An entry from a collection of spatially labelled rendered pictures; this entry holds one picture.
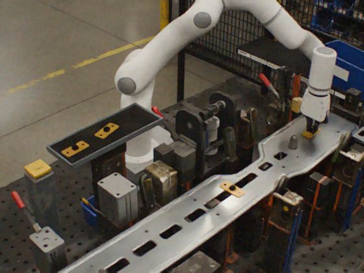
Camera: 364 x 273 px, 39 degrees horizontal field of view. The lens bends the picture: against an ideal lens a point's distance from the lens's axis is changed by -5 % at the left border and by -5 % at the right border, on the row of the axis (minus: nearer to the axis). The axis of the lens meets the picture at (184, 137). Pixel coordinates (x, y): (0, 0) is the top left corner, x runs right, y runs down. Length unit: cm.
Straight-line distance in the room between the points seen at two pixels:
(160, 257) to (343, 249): 79
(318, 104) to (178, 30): 56
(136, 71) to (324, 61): 66
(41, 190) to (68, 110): 254
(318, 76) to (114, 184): 80
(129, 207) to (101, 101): 266
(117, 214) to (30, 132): 240
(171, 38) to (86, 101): 237
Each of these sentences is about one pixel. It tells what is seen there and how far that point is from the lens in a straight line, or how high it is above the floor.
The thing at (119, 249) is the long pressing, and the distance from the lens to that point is 152.
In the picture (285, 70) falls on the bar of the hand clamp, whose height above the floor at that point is 121.
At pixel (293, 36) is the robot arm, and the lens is 182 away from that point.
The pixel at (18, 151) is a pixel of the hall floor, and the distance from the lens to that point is 373.
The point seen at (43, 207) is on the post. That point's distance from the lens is 162.
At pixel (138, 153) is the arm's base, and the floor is 82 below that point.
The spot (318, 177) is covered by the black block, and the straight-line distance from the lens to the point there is 185.
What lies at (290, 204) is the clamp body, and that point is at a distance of 164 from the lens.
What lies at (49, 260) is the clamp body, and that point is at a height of 102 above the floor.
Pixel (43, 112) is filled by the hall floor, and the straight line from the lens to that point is 412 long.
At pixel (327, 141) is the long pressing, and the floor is 100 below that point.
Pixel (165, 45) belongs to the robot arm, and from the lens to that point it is 190.
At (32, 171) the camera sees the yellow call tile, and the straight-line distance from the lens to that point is 157.
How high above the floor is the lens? 209
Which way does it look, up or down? 34 degrees down
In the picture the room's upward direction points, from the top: 2 degrees clockwise
